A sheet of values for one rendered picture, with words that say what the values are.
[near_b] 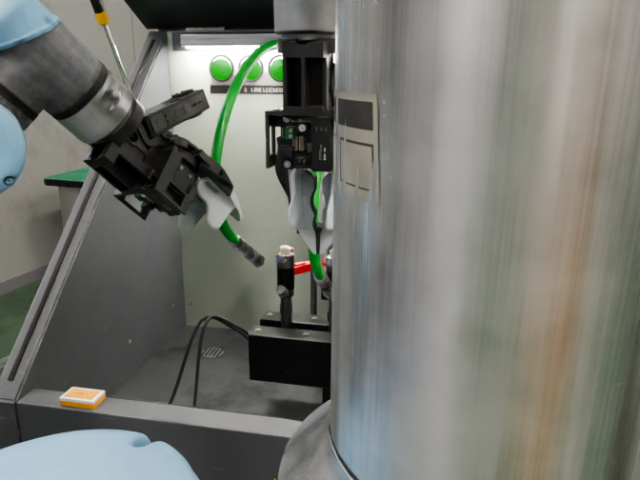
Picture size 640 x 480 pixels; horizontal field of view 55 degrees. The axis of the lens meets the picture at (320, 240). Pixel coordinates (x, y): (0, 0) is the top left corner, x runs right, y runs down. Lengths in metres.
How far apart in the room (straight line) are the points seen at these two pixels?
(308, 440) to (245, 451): 0.64
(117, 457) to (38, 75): 0.48
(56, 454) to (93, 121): 0.48
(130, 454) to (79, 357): 0.85
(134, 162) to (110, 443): 0.50
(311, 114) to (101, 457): 0.39
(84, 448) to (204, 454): 0.62
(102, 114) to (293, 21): 0.22
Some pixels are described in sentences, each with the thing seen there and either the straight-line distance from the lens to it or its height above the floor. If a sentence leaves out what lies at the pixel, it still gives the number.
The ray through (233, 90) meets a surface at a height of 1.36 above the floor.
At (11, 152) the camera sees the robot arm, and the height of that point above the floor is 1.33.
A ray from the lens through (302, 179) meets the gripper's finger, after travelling 0.63.
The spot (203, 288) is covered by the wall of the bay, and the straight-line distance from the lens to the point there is 1.37.
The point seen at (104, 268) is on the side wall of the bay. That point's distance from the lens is 1.10.
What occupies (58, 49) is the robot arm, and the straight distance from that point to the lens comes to 0.65.
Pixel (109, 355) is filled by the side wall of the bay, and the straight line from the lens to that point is 1.15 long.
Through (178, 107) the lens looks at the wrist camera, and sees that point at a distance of 0.76.
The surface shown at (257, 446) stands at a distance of 0.82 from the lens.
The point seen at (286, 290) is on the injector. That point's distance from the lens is 0.97.
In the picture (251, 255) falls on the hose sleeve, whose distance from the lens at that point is 0.90.
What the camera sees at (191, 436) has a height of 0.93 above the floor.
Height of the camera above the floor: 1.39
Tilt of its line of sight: 16 degrees down
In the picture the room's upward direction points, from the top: straight up
